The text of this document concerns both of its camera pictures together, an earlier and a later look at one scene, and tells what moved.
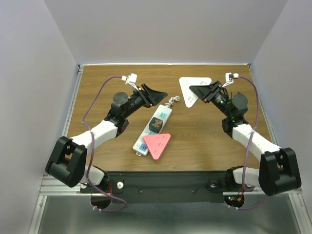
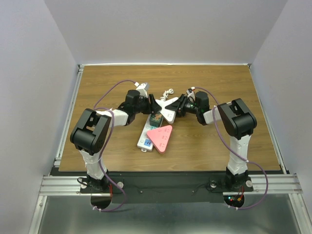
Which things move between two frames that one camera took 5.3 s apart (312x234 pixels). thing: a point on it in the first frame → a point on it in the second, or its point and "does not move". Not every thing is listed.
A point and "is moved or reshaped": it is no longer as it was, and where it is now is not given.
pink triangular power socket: [157, 144] → [160, 137]
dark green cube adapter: [155, 125] is moved or reshaped
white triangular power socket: [189, 97] → [169, 114]
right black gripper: [207, 93] → [178, 105]
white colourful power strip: [155, 126] is moved or reshaped
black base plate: [168, 187] does not move
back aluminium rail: [164, 65] does not move
